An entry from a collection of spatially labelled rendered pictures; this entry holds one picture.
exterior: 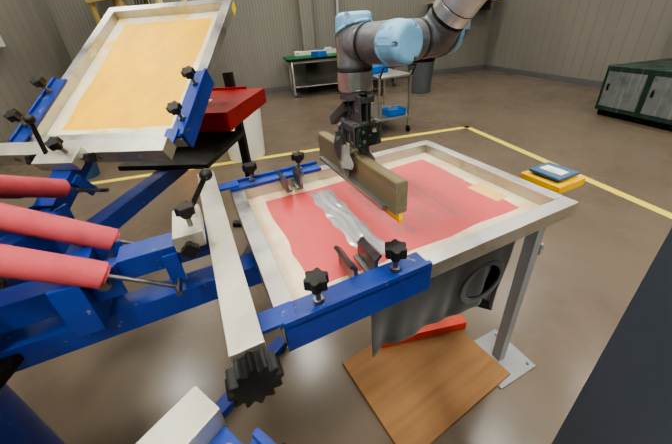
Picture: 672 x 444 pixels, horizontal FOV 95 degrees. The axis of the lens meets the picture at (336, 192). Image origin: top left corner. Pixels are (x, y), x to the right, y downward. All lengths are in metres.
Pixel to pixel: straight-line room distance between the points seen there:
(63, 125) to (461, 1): 1.32
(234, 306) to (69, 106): 1.17
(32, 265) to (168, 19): 1.27
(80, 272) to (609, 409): 0.92
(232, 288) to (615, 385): 0.64
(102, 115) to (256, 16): 7.15
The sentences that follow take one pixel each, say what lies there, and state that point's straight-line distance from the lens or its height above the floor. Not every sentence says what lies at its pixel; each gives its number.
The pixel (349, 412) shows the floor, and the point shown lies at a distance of 1.58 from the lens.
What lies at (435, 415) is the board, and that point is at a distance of 1.58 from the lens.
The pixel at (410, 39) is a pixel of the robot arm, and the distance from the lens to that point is 0.60.
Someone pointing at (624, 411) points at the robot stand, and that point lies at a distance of 0.75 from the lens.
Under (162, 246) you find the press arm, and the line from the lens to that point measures 0.75.
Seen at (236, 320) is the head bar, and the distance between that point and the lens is 0.53.
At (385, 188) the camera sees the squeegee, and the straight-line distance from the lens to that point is 0.65.
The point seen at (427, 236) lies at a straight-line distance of 0.79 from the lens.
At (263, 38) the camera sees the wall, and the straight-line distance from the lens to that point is 8.37.
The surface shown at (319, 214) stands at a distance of 0.88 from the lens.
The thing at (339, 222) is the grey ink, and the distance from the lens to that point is 0.83.
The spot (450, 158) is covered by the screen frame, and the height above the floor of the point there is 0.98.
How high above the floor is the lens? 1.42
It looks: 28 degrees down
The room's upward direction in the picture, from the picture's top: 4 degrees counter-clockwise
